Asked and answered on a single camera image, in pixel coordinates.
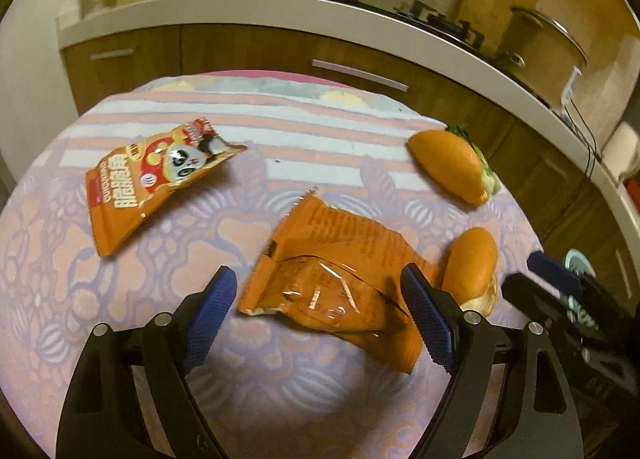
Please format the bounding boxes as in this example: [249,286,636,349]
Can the black burner grate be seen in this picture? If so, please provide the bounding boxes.
[400,0,486,51]

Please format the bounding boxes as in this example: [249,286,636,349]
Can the orange panda snack packet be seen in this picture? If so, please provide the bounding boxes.
[85,118,248,257]

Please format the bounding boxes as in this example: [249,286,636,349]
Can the green bok choy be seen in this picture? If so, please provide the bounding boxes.
[445,124,502,193]

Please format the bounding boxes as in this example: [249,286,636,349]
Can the white electric kettle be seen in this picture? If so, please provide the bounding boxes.
[602,122,640,180]

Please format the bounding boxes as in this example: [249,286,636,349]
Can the beige rice cooker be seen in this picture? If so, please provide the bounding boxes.
[500,6,588,107]

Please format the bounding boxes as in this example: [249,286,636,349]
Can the plain orange snack packet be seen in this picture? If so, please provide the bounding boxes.
[237,192,433,376]

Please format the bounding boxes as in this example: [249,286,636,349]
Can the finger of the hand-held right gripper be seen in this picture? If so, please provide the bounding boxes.
[501,273,568,327]
[527,251,585,299]

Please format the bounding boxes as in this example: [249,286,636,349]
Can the light blue plastic basket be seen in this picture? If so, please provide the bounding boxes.
[562,248,598,331]

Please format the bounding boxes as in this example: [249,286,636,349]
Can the white timer plug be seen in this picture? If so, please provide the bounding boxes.
[560,68,583,105]

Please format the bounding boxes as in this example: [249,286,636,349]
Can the orange peel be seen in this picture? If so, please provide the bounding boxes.
[442,228,499,317]
[407,130,493,206]

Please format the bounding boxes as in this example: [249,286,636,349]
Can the printed floral blanket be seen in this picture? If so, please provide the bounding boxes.
[0,69,546,459]

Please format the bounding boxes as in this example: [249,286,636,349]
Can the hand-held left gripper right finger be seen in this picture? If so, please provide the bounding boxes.
[400,263,586,459]

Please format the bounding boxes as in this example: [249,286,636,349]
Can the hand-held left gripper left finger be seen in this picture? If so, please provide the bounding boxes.
[55,265,238,459]

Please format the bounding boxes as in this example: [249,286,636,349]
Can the black power cable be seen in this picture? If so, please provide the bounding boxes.
[564,99,593,175]
[570,99,600,176]

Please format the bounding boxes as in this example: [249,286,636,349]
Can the black gas hob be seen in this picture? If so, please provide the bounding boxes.
[155,0,556,110]

